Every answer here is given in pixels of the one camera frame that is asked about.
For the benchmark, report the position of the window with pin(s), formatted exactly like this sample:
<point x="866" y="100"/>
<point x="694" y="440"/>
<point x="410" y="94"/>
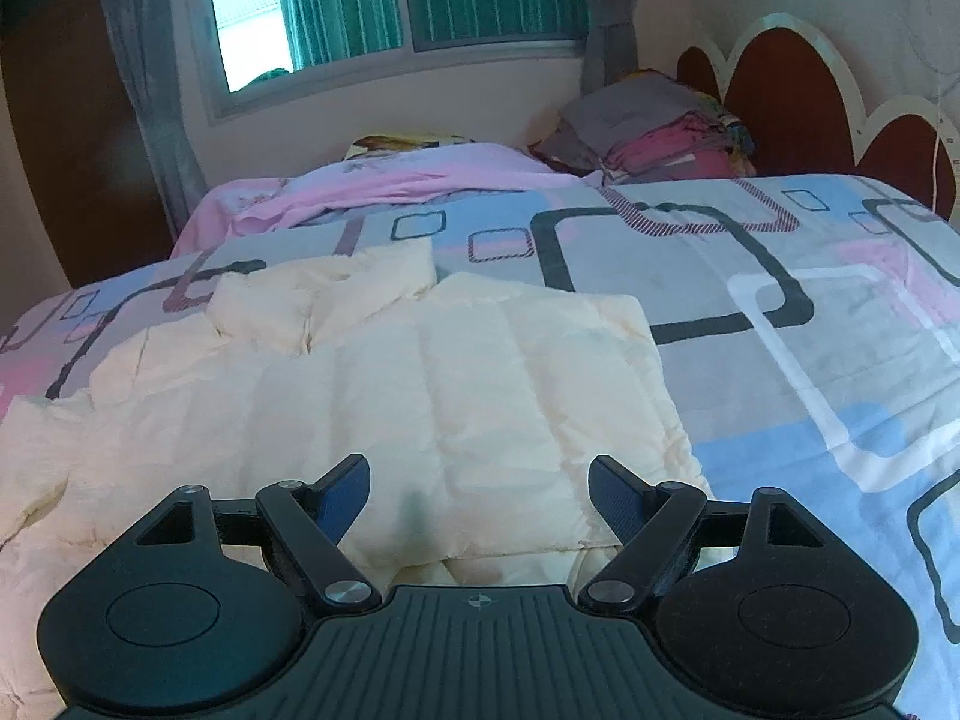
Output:
<point x="247" y="15"/>

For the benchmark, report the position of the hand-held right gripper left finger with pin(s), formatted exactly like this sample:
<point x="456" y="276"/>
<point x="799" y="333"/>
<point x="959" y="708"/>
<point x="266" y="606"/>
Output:
<point x="349" y="490"/>

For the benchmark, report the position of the brown scalloped headboard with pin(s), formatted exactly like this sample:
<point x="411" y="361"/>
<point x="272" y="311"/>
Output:
<point x="787" y="97"/>

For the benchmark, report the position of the pile of folded clothes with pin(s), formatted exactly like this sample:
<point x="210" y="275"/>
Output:
<point x="630" y="109"/>

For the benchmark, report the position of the pile of pink clothes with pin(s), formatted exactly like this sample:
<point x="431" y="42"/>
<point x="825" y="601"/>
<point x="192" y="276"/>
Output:
<point x="667" y="146"/>

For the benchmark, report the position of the patterned bed sheet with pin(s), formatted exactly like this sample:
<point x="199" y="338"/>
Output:
<point x="787" y="315"/>

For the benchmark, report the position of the pink blanket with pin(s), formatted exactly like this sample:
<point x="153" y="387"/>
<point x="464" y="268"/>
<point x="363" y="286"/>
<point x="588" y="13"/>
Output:
<point x="390" y="184"/>

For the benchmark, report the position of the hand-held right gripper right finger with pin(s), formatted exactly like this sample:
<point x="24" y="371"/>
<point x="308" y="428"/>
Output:
<point x="609" y="491"/>

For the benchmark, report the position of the cream puffer jacket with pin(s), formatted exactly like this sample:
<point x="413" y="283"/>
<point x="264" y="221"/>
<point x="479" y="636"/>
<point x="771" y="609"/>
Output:
<point x="420" y="397"/>

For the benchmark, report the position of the grey curtain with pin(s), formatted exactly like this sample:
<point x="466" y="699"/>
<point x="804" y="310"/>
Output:
<point x="154" y="90"/>
<point x="604" y="15"/>

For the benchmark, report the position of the dark wooden door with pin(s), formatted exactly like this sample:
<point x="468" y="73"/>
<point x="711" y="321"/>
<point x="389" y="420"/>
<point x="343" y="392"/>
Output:
<point x="67" y="150"/>

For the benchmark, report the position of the yellow printed pillow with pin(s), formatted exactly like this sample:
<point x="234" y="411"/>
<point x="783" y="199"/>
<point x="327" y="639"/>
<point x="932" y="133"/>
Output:
<point x="405" y="145"/>

